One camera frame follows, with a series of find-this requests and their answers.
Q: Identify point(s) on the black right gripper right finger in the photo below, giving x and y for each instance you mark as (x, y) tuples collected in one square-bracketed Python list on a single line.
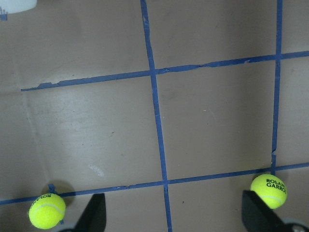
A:
[(258, 217)]

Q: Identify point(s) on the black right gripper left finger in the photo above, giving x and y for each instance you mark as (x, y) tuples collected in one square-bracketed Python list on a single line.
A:
[(94, 216)]

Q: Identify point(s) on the clear tennis ball can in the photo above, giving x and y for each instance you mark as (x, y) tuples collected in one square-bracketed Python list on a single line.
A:
[(16, 6)]

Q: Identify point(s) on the tennis ball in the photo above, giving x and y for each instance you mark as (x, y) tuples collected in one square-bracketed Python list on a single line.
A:
[(270, 189), (47, 211)]

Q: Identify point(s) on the far tennis ball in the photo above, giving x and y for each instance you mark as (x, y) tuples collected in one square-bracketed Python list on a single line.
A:
[(47, 211)]

